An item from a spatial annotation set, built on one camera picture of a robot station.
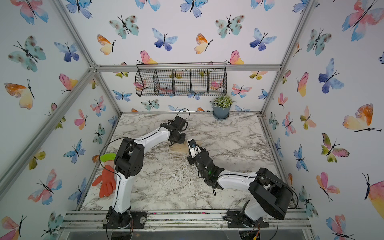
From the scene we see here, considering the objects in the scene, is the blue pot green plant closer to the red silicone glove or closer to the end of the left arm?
the end of the left arm

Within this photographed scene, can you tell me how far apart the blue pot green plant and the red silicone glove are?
31.1 inches

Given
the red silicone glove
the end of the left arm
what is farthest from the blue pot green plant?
the red silicone glove

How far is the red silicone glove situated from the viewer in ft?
2.75

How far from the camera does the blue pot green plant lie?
1.08m
